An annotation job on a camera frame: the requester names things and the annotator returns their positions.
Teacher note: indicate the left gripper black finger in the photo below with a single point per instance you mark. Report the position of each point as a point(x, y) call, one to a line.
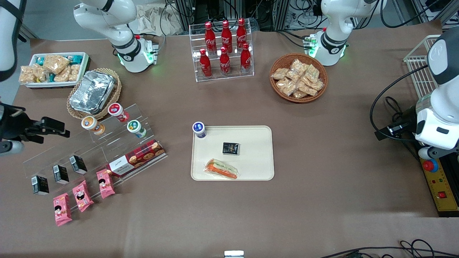
point(397, 127)
point(383, 135)

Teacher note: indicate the pink snack packet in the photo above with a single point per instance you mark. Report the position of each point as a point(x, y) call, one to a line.
point(105, 184)
point(62, 209)
point(83, 196)

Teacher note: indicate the aluminium foil container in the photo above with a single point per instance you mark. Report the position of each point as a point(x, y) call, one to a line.
point(91, 91)

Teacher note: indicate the aluminium frame rack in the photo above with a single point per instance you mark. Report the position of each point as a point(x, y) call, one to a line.
point(272, 14)

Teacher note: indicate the cream plastic tray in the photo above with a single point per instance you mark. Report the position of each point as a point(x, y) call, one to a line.
point(251, 143)

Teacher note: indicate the small black drink carton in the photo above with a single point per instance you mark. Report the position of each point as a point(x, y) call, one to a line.
point(61, 174)
point(78, 165)
point(40, 185)

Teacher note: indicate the red plaid cookie box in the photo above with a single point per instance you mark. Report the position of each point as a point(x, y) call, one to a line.
point(140, 157)

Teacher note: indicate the small silver device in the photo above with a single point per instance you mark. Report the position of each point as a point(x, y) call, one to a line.
point(233, 254)

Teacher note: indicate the triangular sandwich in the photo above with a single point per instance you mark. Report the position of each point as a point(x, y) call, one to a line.
point(220, 169)

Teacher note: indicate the brown table cover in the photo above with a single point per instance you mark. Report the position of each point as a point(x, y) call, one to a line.
point(322, 197)

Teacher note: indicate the teal snack packet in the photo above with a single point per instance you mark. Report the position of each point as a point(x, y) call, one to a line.
point(76, 58)
point(40, 60)

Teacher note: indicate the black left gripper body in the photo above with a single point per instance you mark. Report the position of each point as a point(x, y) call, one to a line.
point(406, 118)

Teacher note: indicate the red-lid small cup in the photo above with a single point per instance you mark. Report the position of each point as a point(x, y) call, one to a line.
point(115, 109)

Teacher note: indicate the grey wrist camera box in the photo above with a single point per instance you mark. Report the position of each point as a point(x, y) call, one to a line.
point(426, 153)
point(10, 147)

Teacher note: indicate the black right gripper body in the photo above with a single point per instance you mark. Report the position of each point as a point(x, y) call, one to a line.
point(13, 126)

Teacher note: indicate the green-lid small cup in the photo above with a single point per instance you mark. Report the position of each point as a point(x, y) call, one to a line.
point(133, 125)

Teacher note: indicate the clear-wrapped granola snack pack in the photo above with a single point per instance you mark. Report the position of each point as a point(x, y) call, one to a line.
point(62, 76)
point(28, 74)
point(307, 89)
point(312, 72)
point(292, 76)
point(289, 89)
point(279, 73)
point(298, 66)
point(74, 72)
point(282, 84)
point(317, 85)
point(299, 94)

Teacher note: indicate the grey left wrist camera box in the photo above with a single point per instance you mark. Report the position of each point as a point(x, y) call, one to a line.
point(426, 153)

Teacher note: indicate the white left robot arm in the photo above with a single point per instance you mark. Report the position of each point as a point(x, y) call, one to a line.
point(333, 43)

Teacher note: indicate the oval wicker tray basket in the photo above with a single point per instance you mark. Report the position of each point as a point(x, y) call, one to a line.
point(116, 93)

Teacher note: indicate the red Coca-Cola bottle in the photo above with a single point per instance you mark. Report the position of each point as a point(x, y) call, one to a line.
point(241, 33)
point(226, 35)
point(245, 59)
point(210, 36)
point(224, 62)
point(205, 64)

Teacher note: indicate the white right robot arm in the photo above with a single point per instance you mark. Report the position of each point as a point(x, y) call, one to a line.
point(129, 53)

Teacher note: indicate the small black snack pack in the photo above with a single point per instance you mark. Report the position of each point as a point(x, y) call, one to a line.
point(230, 148)

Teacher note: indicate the clear acrylic bottle rack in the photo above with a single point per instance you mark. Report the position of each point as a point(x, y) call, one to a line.
point(233, 77)

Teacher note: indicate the crumpled beige paper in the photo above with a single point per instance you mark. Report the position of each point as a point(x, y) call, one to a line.
point(157, 19)

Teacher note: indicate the blue-lid small cup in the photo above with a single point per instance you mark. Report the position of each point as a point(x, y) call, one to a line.
point(198, 128)

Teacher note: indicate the large granola snack pack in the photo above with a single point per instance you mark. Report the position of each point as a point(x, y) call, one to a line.
point(55, 63)

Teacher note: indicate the orange-lid small cup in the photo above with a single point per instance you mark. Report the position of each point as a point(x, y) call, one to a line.
point(89, 123)

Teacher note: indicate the round wicker basket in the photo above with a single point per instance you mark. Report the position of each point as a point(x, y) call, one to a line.
point(276, 91)

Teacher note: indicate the white plastic bin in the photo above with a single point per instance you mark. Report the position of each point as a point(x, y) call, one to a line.
point(86, 68)

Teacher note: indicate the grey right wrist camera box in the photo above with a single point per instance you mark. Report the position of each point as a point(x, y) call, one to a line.
point(10, 147)

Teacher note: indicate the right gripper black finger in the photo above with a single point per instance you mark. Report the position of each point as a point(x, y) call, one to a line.
point(53, 134)
point(53, 124)

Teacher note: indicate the black and yellow control box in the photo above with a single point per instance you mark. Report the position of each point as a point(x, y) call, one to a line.
point(443, 200)

